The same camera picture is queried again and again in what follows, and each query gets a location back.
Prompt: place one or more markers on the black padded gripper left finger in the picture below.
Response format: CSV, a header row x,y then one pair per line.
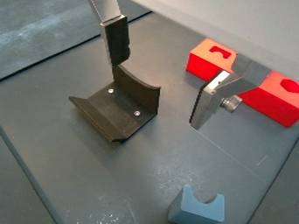
x,y
113,29

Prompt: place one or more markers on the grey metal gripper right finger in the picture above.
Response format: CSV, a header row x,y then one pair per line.
x,y
219,92

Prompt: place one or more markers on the blue arch block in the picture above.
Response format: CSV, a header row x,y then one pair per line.
x,y
188,211

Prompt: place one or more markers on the red foam shape board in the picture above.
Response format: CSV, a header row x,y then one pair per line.
x,y
274,98

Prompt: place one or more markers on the black curved holder stand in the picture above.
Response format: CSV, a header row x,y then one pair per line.
x,y
121,107

